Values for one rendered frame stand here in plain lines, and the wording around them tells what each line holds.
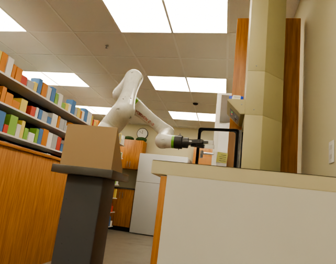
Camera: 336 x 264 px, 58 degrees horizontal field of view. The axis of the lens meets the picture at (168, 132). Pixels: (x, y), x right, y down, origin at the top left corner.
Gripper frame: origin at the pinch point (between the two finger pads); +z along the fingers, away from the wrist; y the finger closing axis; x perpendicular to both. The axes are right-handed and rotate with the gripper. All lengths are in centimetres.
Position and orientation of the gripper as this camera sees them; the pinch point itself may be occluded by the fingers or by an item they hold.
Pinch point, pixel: (212, 144)
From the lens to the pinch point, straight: 208.2
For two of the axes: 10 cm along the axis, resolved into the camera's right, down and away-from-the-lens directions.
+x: -1.1, 9.7, -2.2
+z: 9.8, 0.7, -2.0
